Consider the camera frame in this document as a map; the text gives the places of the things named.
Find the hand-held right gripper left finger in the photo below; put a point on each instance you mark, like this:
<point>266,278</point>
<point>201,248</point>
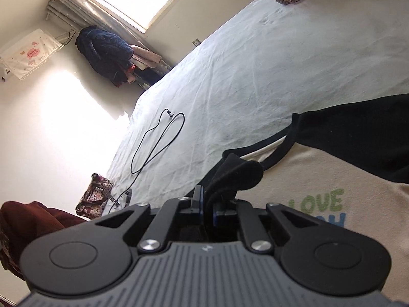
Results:
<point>200,204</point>

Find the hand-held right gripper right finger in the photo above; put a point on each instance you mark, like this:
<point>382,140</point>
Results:
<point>216,217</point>

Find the beige and black sweatshirt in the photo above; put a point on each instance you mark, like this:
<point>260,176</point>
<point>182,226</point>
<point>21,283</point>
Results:
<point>319,172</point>

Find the pink hanging clothes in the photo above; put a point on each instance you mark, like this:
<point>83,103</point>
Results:
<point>145,57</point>

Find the floral bag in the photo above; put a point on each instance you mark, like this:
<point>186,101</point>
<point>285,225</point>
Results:
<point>94,195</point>

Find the dark red clothing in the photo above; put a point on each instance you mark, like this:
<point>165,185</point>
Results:
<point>28,220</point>

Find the dark blue hanging jacket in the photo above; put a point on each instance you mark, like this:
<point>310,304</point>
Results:
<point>102,51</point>

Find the white printed air conditioner cover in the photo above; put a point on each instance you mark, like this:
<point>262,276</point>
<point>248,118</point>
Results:
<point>28,52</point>

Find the grey patterned curtain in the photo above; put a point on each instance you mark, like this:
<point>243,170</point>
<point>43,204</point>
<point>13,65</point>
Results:
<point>73,9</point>

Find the wall socket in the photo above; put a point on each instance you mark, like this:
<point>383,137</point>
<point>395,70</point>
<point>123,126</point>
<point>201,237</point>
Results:
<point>196,42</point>

